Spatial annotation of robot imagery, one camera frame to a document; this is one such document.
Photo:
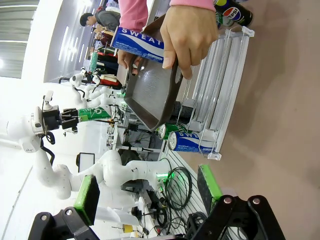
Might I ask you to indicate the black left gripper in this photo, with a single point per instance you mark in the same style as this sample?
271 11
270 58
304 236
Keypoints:
51 118

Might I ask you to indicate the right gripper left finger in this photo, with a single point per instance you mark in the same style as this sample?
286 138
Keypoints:
87 197

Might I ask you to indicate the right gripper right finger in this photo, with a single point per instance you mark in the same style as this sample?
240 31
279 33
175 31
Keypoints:
210 190

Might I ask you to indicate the green soda can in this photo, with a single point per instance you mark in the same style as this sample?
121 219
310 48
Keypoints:
219 19
172 130
96 113

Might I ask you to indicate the dark brown serving tray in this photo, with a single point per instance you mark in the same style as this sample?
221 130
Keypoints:
152 92

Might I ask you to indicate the blue Pocari Sweat can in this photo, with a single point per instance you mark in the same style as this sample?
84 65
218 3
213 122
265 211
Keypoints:
190 144
140 43

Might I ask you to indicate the person's right forearm pink sleeve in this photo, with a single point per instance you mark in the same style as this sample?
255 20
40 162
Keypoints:
133 15

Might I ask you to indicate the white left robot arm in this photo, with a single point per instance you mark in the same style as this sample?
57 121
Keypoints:
110 170

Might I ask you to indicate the person's left forearm pink sleeve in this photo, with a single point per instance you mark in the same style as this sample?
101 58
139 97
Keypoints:
192 3

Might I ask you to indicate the seated person in grey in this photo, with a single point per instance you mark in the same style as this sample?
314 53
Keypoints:
105 18

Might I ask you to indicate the person's right hand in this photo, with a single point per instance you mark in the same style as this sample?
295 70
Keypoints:
127 60

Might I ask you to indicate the person's left hand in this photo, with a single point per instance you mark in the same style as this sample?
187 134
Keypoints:
190 35

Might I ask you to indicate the black framed monitor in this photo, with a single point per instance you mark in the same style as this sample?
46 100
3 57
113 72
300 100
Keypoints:
85 162

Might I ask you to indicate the small white background robot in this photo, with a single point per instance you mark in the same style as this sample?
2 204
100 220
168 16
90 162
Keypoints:
100 96

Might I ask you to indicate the white clear can rack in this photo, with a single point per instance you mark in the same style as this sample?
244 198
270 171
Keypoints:
222 87

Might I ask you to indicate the black Pepsi can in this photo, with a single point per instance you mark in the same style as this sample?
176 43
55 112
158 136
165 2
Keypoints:
236 13

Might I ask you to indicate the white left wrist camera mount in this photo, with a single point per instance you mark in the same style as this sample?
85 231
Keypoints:
48 100

